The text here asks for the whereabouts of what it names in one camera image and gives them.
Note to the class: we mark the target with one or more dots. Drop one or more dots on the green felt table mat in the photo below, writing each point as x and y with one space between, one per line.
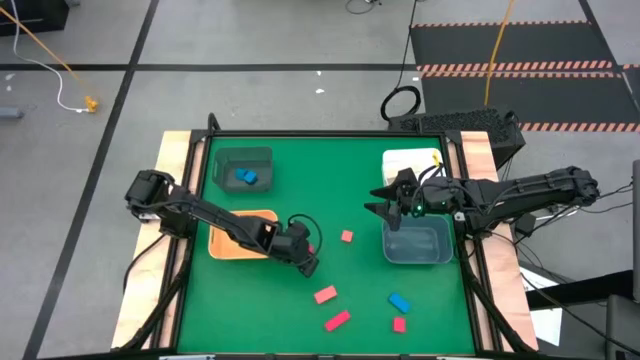
280 300

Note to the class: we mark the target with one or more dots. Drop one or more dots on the white paper sheet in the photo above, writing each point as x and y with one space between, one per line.
545 320

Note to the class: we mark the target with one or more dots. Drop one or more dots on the black hazard-striped floor mat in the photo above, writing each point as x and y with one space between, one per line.
550 45

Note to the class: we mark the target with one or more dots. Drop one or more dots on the black floor box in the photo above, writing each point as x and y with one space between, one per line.
30 17

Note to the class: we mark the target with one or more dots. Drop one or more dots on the black perforated computer tower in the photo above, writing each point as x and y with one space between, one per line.
465 122

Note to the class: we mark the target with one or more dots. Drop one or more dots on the blue-grey plastic bin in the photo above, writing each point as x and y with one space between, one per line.
420 245

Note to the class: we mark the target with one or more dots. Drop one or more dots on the dark grey translucent bin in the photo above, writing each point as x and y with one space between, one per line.
225 175

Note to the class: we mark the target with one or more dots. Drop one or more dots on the blue rectangular block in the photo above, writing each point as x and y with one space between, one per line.
399 303

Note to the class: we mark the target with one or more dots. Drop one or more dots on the grey cabinet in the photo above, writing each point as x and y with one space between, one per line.
622 330

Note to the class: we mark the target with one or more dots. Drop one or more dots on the black floor beam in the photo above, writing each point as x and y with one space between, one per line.
580 290

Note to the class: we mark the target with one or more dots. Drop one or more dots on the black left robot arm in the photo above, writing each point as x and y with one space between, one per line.
220 217

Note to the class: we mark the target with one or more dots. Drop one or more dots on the salmon red rectangular block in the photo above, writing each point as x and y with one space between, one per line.
325 294

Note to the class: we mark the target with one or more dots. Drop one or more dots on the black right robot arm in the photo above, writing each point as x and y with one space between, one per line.
525 192

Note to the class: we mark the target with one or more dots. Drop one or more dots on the black power adapter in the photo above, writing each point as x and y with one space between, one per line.
526 225

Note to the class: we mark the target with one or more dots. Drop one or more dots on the grey floor object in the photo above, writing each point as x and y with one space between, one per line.
10 113

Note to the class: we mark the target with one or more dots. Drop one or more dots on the white plastic bin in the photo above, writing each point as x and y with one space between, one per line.
400 159

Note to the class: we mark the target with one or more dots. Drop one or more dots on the long red block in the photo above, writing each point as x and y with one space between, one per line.
337 321

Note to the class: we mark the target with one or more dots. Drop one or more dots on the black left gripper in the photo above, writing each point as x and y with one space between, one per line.
292 245

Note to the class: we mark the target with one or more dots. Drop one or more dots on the small red cube block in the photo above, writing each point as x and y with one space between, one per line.
347 236

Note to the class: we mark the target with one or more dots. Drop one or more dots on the orange plastic bin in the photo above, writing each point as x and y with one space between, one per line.
222 247

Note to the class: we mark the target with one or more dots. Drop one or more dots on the small red square block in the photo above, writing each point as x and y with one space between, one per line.
399 325

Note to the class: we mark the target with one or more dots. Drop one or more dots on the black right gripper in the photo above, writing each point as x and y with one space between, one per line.
432 196

